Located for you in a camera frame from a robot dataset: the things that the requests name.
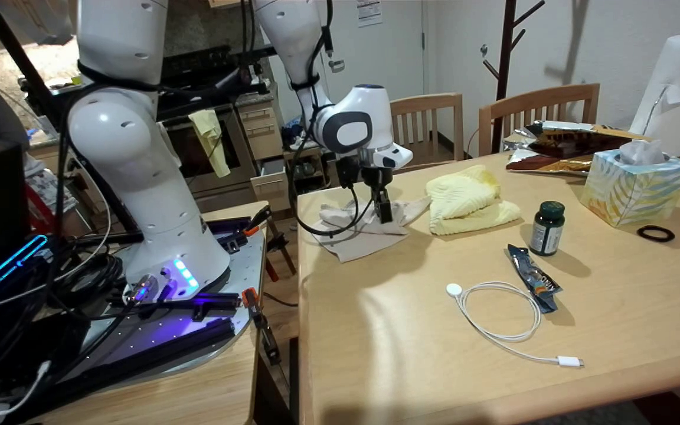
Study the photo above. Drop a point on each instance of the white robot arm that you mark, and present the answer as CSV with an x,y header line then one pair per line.
x,y
115,125

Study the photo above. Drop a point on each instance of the brown snack bags pile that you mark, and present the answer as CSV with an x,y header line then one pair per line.
x,y
572,144

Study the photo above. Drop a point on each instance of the yellow cloth on shelf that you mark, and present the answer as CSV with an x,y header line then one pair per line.
x,y
209,132

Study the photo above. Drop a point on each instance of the patterned tissue box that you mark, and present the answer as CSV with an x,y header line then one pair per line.
x,y
632,184

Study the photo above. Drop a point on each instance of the silver foil snack bag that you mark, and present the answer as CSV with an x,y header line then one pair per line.
x,y
520,153

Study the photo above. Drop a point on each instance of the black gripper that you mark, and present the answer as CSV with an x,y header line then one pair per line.
x,y
360,168

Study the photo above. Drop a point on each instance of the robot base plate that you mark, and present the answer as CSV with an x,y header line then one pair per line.
x,y
162,336

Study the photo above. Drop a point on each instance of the white towel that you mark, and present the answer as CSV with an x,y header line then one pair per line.
x,y
370,235

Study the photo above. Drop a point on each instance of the dark green pill bottle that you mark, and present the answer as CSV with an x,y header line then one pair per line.
x,y
548,225

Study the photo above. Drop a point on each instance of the wooden side table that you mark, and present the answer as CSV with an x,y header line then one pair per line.
x,y
219,391

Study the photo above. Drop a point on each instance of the wooden chair near towel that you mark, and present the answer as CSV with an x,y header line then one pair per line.
x,y
431,125

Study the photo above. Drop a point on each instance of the yellow towel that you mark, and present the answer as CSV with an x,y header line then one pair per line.
x,y
469,201

